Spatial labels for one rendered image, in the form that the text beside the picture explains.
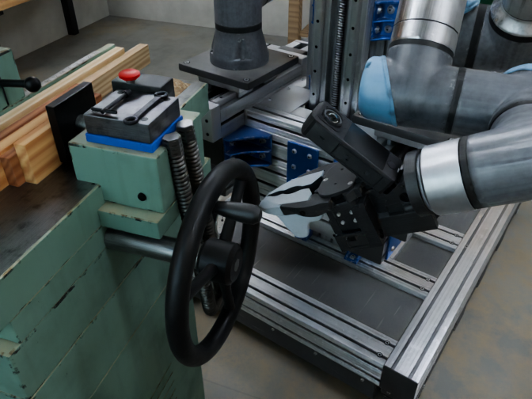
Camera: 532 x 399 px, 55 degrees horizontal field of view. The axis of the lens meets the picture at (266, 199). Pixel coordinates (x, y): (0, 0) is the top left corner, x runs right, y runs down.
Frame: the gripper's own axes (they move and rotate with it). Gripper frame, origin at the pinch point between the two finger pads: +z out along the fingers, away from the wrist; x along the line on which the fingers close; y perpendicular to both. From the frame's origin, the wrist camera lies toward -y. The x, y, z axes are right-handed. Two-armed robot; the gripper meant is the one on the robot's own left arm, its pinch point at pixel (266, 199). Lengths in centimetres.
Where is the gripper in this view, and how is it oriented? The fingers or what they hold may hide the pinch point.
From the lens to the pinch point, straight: 64.4
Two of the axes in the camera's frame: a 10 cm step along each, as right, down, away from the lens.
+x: 3.7, -5.8, 7.2
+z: -8.1, 1.8, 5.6
